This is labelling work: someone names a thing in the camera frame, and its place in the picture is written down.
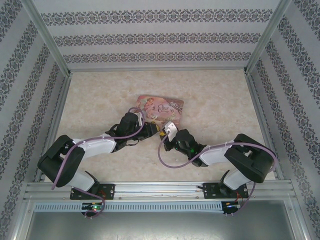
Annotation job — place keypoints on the pink illustrated tin box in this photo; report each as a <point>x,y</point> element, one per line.
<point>165,107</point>

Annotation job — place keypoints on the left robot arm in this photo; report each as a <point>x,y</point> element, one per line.
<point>65,162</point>

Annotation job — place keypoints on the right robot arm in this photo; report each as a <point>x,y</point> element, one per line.
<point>250,157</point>

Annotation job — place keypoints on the right controller board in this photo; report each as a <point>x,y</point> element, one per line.
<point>230,206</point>

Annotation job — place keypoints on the grey metal sheet shelf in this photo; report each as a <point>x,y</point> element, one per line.
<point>160,226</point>

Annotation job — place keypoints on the left controller board green light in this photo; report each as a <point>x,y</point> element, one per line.
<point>93,207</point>

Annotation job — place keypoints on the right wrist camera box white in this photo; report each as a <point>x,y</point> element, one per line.
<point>171,130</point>

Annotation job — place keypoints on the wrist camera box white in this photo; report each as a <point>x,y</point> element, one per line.
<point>141,121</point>
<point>171,130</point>

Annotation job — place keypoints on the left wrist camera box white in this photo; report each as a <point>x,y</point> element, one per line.
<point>141,121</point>

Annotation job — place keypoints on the aluminium mounting rail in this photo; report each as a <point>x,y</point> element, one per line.
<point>160,190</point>

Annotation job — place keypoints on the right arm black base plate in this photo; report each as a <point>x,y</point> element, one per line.
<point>210,190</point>

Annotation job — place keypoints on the aluminium frame back rail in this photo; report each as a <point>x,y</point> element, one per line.
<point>157,69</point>

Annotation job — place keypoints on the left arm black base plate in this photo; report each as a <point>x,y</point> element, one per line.
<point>107,191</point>

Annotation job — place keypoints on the aluminium frame side rail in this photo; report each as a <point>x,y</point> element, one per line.
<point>262,120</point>
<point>56,120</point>

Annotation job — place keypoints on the aluminium frame post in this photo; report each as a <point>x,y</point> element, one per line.
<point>268,35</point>
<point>45,35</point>

